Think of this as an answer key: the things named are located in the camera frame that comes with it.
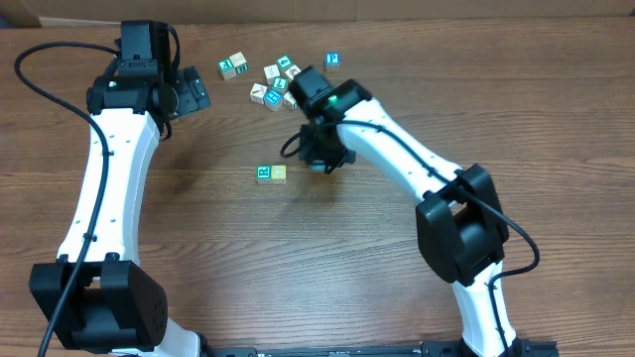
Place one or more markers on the blue P wooden block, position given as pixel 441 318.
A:
pixel 332 62

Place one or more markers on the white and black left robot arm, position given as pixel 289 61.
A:
pixel 95 295

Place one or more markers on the green top wooden block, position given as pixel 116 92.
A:
pixel 284 62

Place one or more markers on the blue H wooden block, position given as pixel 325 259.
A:
pixel 273 100

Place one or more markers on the green R wooden block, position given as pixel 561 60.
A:
pixel 264 174

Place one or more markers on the white block with 2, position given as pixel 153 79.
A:
pixel 239 62

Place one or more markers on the white acorn picture block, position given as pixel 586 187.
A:
pixel 292 71

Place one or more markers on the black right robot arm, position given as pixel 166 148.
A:
pixel 461 228

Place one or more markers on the white block blue side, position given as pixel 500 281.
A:
pixel 317 168

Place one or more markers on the yellow G wooden block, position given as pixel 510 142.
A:
pixel 278 174

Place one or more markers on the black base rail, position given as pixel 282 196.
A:
pixel 520 348

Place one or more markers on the green L wooden block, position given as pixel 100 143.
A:
pixel 280 84

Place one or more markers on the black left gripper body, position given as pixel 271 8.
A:
pixel 190 93

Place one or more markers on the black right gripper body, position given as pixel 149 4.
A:
pixel 328 153

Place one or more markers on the white hammer picture block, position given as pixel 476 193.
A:
pixel 258 93

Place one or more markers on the green letter wooden block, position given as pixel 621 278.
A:
pixel 227 68

